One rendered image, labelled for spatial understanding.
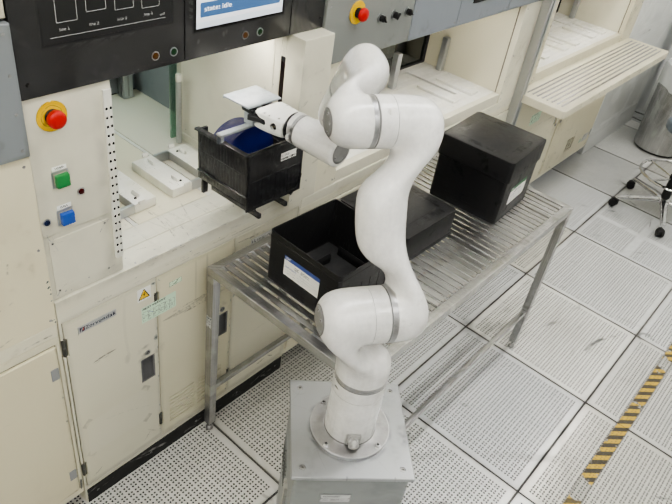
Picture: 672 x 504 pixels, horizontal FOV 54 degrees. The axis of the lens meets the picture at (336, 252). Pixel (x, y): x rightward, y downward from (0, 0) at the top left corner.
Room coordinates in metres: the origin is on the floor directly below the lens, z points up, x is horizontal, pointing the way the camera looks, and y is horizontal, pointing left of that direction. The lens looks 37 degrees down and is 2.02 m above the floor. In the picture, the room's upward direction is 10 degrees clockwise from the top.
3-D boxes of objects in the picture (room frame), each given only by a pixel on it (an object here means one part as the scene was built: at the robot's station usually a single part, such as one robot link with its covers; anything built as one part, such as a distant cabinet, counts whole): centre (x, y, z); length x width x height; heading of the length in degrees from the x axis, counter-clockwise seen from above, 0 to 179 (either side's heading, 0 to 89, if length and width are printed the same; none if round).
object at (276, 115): (1.56, 0.20, 1.24); 0.11 x 0.10 x 0.07; 54
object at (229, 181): (1.62, 0.28, 1.11); 0.24 x 0.20 x 0.32; 144
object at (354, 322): (1.00, -0.07, 1.07); 0.19 x 0.12 x 0.24; 111
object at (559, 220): (1.86, -0.25, 0.38); 1.30 x 0.60 x 0.76; 145
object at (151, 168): (1.81, 0.54, 0.89); 0.22 x 0.21 x 0.04; 55
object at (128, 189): (1.59, 0.70, 0.89); 0.22 x 0.21 x 0.04; 55
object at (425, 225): (1.87, -0.18, 0.83); 0.29 x 0.29 x 0.13; 53
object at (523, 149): (2.19, -0.49, 0.89); 0.29 x 0.29 x 0.25; 58
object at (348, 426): (1.01, -0.10, 0.85); 0.19 x 0.19 x 0.18
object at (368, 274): (1.53, 0.00, 0.85); 0.28 x 0.28 x 0.17; 53
